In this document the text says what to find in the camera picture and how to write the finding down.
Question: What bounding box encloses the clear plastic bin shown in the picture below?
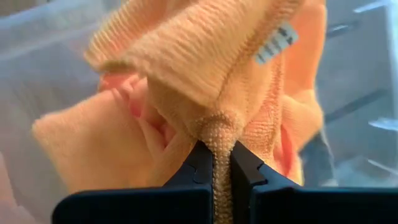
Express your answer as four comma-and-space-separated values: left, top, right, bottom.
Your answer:
0, 0, 398, 224

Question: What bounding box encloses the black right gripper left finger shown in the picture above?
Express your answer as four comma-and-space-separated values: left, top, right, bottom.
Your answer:
52, 141, 213, 224

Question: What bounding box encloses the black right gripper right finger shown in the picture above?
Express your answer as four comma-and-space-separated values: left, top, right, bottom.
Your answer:
230, 141, 398, 224

